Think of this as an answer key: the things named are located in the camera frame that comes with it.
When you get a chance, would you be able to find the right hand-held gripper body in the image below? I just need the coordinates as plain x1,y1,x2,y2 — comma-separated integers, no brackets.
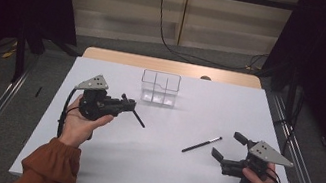
216,134,297,183

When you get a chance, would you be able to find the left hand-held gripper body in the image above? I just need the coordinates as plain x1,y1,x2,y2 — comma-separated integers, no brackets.
69,70,128,126

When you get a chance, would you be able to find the clear acrylic organizer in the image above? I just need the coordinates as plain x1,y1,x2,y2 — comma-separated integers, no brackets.
137,68,183,110

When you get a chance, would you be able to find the person's left hand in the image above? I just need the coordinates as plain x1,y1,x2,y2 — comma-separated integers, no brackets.
57,93,117,155

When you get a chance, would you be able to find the wooden table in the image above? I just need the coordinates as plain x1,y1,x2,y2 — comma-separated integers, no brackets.
81,44,264,90

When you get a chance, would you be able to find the black metal stand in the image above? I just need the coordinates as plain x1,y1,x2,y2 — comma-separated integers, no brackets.
271,64,312,154
8,24,84,94

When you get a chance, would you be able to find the white table sheet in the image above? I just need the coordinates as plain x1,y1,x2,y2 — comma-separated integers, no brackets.
7,47,318,183

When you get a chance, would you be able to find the black wall cable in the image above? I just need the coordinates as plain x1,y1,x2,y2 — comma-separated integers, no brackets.
148,0,281,77

